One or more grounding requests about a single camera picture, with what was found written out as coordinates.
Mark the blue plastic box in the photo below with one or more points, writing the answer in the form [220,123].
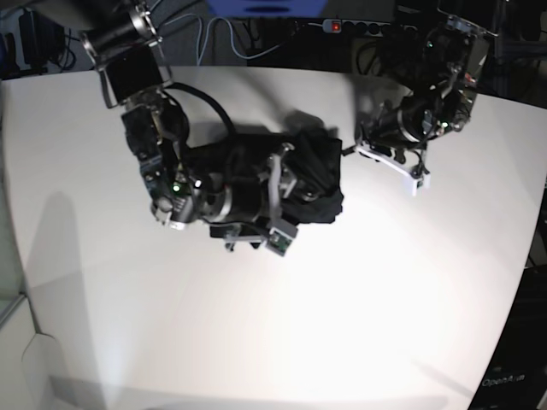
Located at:
[267,8]

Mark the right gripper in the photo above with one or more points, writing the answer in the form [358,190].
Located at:
[249,210]

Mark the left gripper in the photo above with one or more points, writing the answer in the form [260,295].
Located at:
[397,137]

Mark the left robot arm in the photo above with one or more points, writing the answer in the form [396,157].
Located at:
[439,60]

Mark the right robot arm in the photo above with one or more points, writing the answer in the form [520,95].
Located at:
[124,46]

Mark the dark long-sleeve T-shirt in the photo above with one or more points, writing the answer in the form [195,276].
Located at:
[317,197]

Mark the black device on stand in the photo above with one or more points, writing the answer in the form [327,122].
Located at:
[42,42]

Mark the white power strip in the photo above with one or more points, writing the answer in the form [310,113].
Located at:
[363,28]

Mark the black OpenArm case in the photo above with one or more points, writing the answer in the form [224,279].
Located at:
[516,375]

